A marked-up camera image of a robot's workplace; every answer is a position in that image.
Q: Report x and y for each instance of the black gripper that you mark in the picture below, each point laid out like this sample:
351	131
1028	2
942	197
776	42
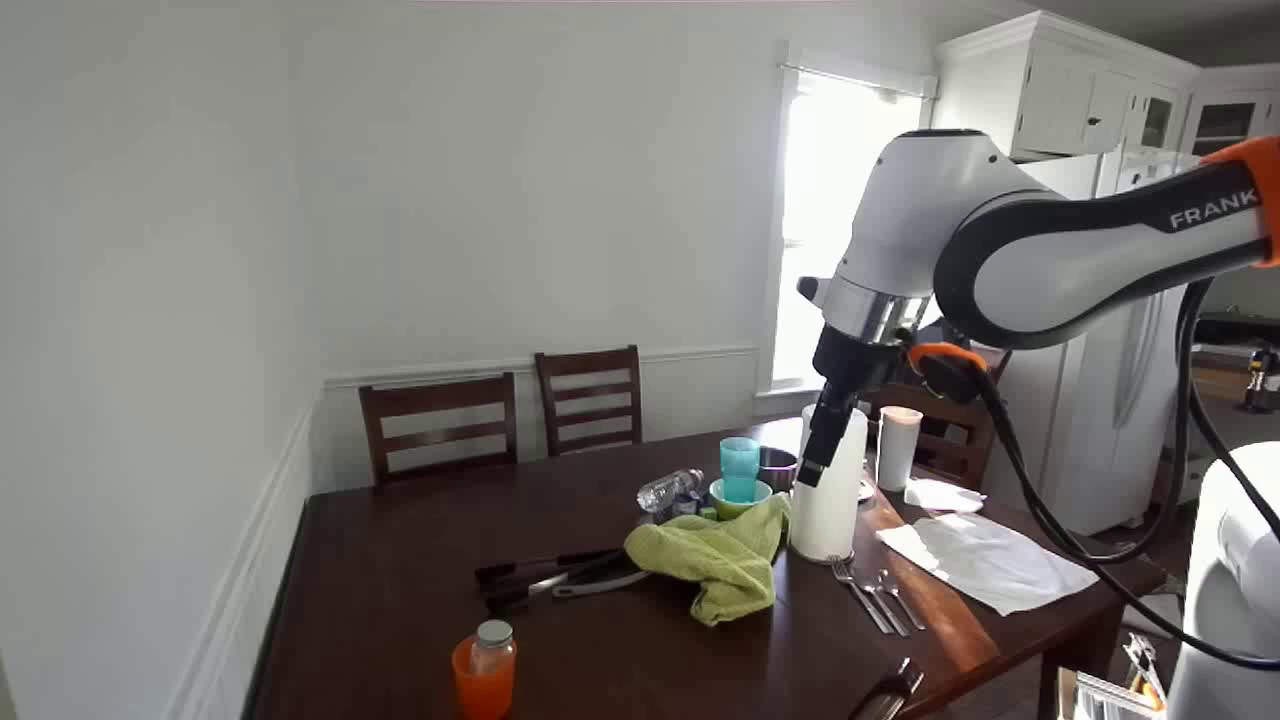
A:
848	370

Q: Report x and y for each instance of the white paper towel roll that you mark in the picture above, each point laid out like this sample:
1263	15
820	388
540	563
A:
824	519

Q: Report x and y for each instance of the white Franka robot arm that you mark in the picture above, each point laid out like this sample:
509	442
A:
1067	255

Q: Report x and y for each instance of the white cylinder tube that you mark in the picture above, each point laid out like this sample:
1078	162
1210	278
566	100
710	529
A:
899	450

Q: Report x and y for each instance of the teal plastic cup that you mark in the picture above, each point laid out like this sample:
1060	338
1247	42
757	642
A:
742	466

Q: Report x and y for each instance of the teal bowl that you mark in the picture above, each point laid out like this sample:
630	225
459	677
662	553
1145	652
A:
731	504

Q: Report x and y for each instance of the dark wooden chair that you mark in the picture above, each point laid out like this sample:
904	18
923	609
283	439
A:
437	403
952	446
585	360

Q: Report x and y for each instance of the green cloth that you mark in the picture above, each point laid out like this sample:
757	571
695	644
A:
721	553

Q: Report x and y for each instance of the clear plastic container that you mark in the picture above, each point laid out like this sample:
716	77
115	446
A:
668	490

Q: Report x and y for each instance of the steel fork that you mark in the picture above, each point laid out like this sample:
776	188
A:
865	603

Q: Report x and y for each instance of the steel spoon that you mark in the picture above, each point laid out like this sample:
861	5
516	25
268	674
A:
904	603
886	605

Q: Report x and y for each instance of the large white paper sheet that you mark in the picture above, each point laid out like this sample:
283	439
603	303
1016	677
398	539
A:
986	563

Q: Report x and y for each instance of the bright window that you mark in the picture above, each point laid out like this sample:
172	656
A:
833	225

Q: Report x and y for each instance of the orange juice bottle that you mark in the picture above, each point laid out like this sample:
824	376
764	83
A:
481	677

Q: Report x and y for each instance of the white cabinet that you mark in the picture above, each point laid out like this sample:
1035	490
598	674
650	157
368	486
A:
1054	83

